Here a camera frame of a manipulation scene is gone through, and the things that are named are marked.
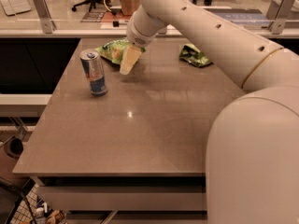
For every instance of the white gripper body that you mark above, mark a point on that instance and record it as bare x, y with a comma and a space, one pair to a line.
139, 36

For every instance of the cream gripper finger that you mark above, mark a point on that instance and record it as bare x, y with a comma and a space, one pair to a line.
129, 57

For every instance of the green rice chip bag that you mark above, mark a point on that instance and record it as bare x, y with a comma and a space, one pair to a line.
114, 49

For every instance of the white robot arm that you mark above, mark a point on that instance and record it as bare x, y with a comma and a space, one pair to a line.
252, 149

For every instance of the green chip bag right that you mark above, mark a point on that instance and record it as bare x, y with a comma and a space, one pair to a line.
194, 56

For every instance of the silver blue energy drink can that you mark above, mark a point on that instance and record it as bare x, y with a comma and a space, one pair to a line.
94, 71

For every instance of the grey table drawer unit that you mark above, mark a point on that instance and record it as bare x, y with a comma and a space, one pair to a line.
154, 195

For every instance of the left metal glass post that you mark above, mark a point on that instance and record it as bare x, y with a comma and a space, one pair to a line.
47, 24

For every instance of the metal glass post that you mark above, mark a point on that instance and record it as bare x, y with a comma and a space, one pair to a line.
47, 24
278, 23

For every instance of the right metal glass post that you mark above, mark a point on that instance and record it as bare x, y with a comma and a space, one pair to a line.
278, 23

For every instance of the wire basket with items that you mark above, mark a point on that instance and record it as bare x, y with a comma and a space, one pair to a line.
31, 209

